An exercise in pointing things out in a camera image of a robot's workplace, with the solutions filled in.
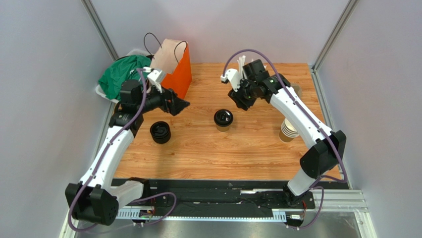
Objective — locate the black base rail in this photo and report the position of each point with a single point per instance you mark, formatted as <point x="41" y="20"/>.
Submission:
<point x="216" y="199"/>

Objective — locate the wrapped white straws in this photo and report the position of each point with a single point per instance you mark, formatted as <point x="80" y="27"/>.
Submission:
<point x="241" y="62"/>

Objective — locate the green jacket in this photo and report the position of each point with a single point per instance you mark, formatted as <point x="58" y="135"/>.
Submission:
<point x="118" y="76"/>

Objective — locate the white plastic basket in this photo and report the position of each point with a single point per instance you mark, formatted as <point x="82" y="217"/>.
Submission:
<point x="105" y="92"/>

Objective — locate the black coffee cup lids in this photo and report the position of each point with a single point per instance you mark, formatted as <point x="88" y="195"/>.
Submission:
<point x="160" y="132"/>

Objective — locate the orange paper bag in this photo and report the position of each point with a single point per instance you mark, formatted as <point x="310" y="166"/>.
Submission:
<point x="173" y="57"/>

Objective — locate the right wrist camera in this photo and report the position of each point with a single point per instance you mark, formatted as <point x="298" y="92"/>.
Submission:
<point x="233" y="77"/>

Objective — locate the single black cup lid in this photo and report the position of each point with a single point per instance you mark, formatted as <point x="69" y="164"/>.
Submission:
<point x="223" y="118"/>

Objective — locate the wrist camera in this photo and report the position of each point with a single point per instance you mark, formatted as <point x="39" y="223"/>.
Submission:
<point x="155" y="77"/>
<point x="233" y="77"/>

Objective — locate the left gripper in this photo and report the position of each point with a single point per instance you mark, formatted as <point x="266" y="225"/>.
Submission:
<point x="175" y="105"/>

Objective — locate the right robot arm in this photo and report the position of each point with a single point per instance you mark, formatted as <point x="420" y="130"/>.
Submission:
<point x="325" y="146"/>

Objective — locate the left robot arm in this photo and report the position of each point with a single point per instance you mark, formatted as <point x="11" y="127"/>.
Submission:
<point x="92" y="199"/>

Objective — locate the stack of paper cups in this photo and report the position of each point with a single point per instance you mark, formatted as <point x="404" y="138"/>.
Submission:
<point x="287" y="132"/>

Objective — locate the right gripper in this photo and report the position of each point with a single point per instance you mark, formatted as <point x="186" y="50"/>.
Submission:
<point x="240" y="94"/>

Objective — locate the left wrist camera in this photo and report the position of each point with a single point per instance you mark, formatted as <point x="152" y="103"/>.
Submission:
<point x="155" y="77"/>

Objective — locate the single white paper cup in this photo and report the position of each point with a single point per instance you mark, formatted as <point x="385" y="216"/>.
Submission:
<point x="223" y="127"/>

